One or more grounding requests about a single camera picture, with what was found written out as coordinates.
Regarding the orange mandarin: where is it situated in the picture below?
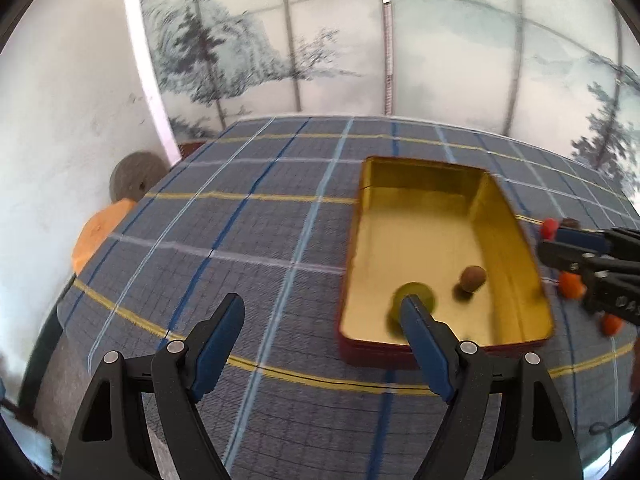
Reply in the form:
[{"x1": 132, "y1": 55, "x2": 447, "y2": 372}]
[{"x1": 600, "y1": 313, "x2": 624, "y2": 337}]

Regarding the small brown longan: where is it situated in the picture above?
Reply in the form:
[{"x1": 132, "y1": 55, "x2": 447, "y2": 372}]
[{"x1": 459, "y1": 266, "x2": 487, "y2": 294}]

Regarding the green fruit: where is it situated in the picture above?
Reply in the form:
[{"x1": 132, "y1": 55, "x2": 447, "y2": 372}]
[{"x1": 387, "y1": 282, "x2": 438, "y2": 336}]

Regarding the red tomato upper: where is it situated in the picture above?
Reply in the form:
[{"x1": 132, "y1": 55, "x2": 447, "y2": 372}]
[{"x1": 539, "y1": 218, "x2": 560, "y2": 240}]

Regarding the orange fruit upper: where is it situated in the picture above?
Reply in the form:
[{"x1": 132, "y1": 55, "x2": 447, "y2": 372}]
[{"x1": 558, "y1": 272, "x2": 586, "y2": 300}]

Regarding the dark brown fruit top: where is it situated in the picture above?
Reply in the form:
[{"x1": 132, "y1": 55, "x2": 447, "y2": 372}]
[{"x1": 560, "y1": 218, "x2": 582, "y2": 230}]

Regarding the gold red toffee tin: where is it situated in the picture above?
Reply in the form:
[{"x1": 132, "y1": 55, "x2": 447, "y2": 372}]
[{"x1": 336, "y1": 156, "x2": 554, "y2": 368}]

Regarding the landscape painted folding screen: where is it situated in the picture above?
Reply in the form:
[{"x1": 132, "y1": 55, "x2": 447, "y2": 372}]
[{"x1": 139, "y1": 0, "x2": 639, "y2": 196}]

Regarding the orange round cushion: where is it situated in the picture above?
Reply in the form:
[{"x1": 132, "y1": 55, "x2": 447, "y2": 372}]
[{"x1": 72, "y1": 198, "x2": 136, "y2": 275}]

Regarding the plaid grey tablecloth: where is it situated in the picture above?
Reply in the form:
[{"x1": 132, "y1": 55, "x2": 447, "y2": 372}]
[{"x1": 37, "y1": 117, "x2": 639, "y2": 479}]

